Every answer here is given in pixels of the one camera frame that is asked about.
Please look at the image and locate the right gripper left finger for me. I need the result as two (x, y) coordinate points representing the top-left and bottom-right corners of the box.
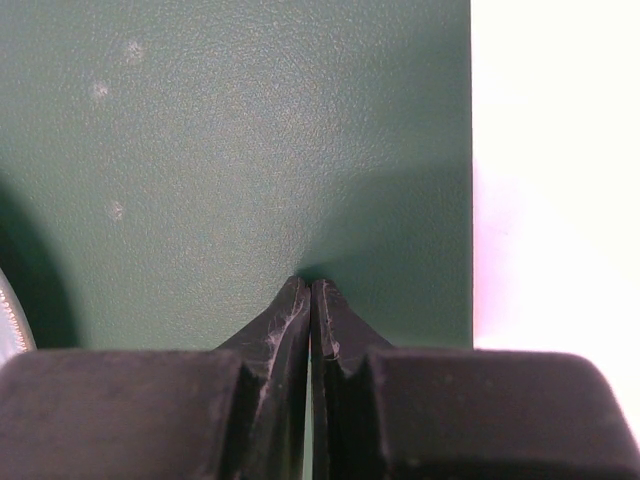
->
(1, 277), (310, 479)

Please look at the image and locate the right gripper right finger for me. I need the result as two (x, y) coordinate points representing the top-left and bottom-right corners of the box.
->
(310, 280), (639, 479)

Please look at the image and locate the grey-blue round plate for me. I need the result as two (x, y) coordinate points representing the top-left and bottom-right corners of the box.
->
(0, 272), (37, 366)

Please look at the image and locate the dark green placemat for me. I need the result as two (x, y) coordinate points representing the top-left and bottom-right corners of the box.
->
(1, 1), (472, 349)

